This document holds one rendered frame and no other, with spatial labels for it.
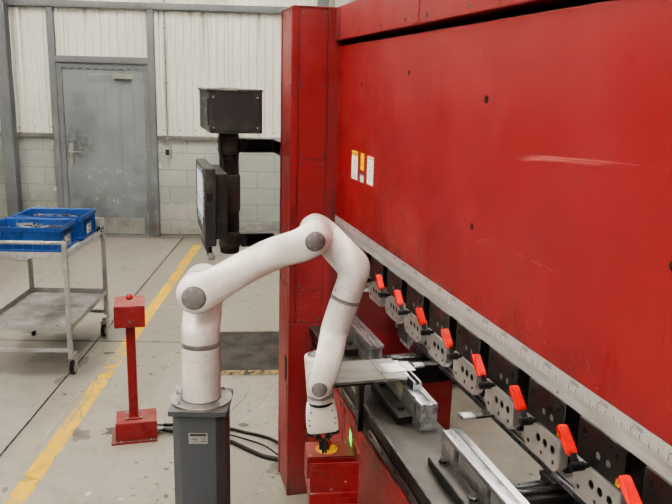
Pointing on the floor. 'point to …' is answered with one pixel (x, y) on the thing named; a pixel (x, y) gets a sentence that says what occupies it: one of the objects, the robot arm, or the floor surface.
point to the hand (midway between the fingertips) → (323, 445)
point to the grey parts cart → (55, 298)
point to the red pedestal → (125, 431)
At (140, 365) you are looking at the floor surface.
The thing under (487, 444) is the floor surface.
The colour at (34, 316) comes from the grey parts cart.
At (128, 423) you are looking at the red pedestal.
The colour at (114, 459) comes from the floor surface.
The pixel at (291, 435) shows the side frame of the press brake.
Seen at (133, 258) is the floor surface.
